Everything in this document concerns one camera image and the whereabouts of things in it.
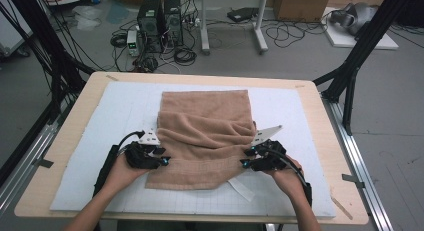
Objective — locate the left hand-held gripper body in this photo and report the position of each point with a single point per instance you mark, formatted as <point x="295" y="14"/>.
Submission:
<point x="141" y="156"/>

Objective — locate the aluminium rail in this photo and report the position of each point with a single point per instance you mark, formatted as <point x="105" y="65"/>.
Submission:
<point x="360" y="157"/>
<point x="26" y="157"/>

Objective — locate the dark tape piece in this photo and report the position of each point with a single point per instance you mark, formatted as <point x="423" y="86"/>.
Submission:
<point x="43" y="163"/>

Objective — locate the large black computer tower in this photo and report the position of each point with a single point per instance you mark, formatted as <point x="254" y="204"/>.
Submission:
<point x="150" y="24"/>

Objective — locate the white floor board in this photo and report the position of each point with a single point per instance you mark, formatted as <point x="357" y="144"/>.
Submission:
<point x="343" y="41"/>

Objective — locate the tan terry towel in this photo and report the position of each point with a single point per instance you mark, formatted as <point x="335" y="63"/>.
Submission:
<point x="203" y="124"/>

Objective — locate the person's left hand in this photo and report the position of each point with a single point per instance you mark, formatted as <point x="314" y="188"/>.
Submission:
<point x="121" y="174"/>

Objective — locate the grey tape piece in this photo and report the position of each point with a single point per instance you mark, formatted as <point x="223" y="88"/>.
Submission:
<point x="351" y="179"/>

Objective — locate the black metal frame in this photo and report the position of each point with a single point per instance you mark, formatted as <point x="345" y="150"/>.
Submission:
<point x="43" y="31"/>
<point x="366" y="41"/>

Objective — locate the grey bag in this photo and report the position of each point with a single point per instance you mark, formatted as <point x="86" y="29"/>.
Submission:
<point x="356" y="16"/>

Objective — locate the white table stand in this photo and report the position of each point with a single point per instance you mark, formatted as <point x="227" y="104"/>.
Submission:
<point x="260" y="27"/>

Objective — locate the large cardboard box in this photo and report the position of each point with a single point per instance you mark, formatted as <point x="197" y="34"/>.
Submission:
<point x="300" y="6"/>

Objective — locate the white foam mat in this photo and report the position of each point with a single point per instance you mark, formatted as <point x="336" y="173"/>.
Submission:
<point x="283" y="104"/>

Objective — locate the black flat device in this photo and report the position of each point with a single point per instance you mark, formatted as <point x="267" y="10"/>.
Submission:
<point x="241" y="14"/>

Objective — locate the person's right hand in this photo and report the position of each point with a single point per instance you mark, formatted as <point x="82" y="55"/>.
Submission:
<point x="290" y="181"/>

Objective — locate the white power supply unit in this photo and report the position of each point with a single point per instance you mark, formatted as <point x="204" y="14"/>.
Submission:
<point x="132" y="42"/>

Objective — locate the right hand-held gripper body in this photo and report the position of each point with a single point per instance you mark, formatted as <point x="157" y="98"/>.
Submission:
<point x="270" y="156"/>

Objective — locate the thin wooden strip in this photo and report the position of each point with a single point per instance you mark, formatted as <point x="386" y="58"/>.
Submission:
<point x="341" y="206"/>

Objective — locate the slim black computer tower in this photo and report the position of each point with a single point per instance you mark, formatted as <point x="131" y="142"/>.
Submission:
<point x="173" y="21"/>

